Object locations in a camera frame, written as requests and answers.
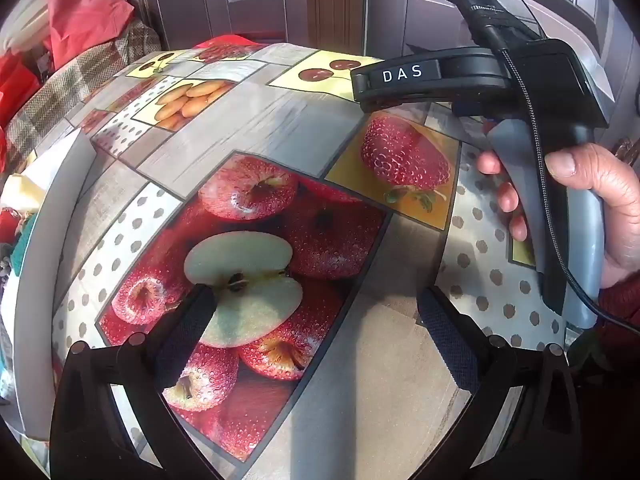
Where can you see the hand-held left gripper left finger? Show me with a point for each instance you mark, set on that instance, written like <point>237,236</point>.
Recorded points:
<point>184,332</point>

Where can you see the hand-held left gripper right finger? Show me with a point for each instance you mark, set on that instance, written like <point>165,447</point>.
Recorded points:
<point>445,332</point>

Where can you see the white cardboard box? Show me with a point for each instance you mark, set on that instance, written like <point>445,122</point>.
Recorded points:
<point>45,260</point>

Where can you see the cream foam sponge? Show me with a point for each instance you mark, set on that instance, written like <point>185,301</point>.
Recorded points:
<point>22,192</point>

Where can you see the person's right hand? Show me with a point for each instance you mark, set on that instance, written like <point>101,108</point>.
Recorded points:
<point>617,210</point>

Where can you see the fruit print tablecloth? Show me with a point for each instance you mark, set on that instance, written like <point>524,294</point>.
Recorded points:
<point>280,125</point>

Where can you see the plaid covered bench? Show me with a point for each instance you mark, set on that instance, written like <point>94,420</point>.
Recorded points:
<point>65,90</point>

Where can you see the plain red fabric bag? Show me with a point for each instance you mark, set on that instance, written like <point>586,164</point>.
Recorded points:
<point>85,20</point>

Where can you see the white foam roll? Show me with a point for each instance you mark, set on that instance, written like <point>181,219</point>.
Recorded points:
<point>25,25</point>

